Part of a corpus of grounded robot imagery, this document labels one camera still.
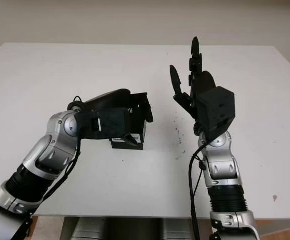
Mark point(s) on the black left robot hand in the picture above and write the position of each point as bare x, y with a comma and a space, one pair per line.
109, 100

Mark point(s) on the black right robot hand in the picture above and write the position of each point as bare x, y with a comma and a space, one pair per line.
204, 82

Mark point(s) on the black printed box lid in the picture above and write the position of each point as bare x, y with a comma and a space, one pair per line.
137, 125

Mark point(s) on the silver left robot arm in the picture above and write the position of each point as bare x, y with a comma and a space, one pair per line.
45, 160

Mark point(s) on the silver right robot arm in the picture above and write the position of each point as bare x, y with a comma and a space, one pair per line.
222, 175

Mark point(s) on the black box base foam insert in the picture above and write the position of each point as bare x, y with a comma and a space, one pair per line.
121, 146

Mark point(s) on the grey robot left thigh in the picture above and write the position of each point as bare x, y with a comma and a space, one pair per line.
89, 230

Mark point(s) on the grey robot thigh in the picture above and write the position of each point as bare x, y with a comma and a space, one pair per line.
177, 230
89, 230

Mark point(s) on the white table leg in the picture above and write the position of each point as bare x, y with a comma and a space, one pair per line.
67, 228

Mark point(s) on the grey robot right thigh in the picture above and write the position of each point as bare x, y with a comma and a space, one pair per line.
177, 230

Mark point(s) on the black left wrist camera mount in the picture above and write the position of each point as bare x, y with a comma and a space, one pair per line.
102, 125

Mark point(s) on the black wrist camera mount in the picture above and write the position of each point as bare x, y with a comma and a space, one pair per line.
102, 125
215, 112

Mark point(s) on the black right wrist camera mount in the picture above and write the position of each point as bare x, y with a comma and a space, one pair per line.
215, 112

